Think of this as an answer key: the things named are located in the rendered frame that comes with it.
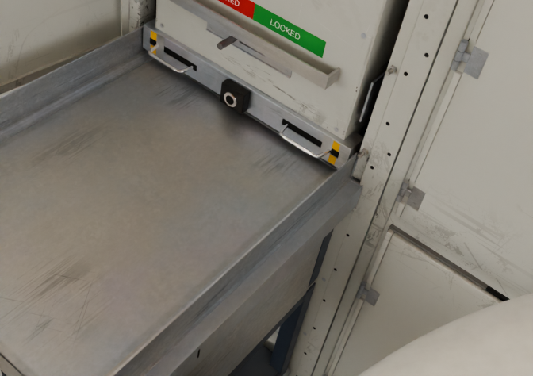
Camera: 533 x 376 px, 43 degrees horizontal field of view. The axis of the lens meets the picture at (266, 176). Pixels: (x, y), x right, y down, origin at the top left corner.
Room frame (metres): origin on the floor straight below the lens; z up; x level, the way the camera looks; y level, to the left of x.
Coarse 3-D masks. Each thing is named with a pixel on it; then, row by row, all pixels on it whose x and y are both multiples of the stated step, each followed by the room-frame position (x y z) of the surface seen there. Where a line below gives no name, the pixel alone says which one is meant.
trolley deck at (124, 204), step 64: (64, 128) 0.94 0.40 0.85; (128, 128) 0.98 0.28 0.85; (192, 128) 1.02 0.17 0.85; (256, 128) 1.06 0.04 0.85; (0, 192) 0.75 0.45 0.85; (64, 192) 0.78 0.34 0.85; (128, 192) 0.82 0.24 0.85; (192, 192) 0.85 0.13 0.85; (256, 192) 0.88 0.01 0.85; (0, 256) 0.63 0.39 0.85; (64, 256) 0.65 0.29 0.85; (128, 256) 0.68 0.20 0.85; (192, 256) 0.70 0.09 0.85; (0, 320) 0.51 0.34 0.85; (64, 320) 0.54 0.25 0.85; (128, 320) 0.56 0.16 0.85
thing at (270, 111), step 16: (144, 32) 1.22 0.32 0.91; (160, 32) 1.21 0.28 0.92; (176, 48) 1.18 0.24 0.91; (176, 64) 1.18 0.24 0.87; (192, 64) 1.16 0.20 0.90; (208, 64) 1.14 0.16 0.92; (208, 80) 1.13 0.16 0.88; (240, 80) 1.10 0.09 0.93; (256, 96) 1.07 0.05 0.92; (256, 112) 1.07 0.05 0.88; (272, 112) 1.05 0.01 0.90; (288, 112) 1.04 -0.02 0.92; (288, 128) 1.03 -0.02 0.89; (304, 128) 1.01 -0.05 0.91; (320, 128) 1.01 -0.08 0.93; (304, 144) 1.01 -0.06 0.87; (320, 144) 0.99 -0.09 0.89; (352, 144) 0.98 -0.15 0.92; (336, 160) 0.97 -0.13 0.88
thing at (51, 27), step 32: (0, 0) 1.06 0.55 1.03; (32, 0) 1.11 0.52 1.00; (64, 0) 1.17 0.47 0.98; (96, 0) 1.23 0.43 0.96; (128, 0) 1.27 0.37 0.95; (0, 32) 1.05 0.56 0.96; (32, 32) 1.11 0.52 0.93; (64, 32) 1.17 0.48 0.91; (96, 32) 1.23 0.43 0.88; (128, 32) 1.27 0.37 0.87; (0, 64) 1.04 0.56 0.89; (32, 64) 1.10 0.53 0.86; (64, 64) 1.13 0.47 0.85
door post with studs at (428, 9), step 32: (416, 0) 0.97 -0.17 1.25; (448, 0) 0.94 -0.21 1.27; (416, 32) 0.96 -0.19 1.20; (416, 64) 0.95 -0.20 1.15; (384, 96) 0.97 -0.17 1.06; (416, 96) 0.94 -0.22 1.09; (384, 128) 0.96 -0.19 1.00; (384, 160) 0.95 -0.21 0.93; (352, 224) 0.95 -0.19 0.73; (352, 256) 0.94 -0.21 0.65; (320, 320) 0.95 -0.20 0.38
